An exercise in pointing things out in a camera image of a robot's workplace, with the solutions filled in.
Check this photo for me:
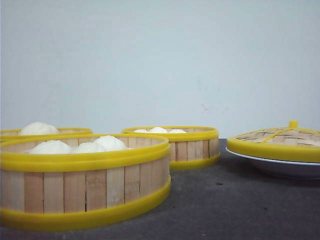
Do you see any bamboo steamer basket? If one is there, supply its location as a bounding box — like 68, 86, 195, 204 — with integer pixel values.
0, 134, 171, 232
122, 125, 220, 170

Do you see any woven yellow steamer lid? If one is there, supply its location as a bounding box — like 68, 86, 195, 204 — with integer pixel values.
226, 120, 320, 164

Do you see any small white bun right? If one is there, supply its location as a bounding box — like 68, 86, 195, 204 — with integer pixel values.
168, 129, 186, 134

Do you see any small white bun left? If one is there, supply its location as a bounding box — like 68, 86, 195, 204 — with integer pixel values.
133, 129, 149, 133

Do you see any white steamed bun right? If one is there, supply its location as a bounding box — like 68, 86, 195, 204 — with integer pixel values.
94, 135, 127, 152

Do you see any white steamed bun middle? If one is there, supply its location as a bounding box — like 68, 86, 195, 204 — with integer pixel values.
70, 142, 105, 154

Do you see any large white bun rear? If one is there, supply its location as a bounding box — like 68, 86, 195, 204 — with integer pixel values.
19, 121, 60, 136

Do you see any white ceramic plate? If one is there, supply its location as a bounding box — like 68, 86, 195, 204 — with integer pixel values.
225, 147, 320, 180

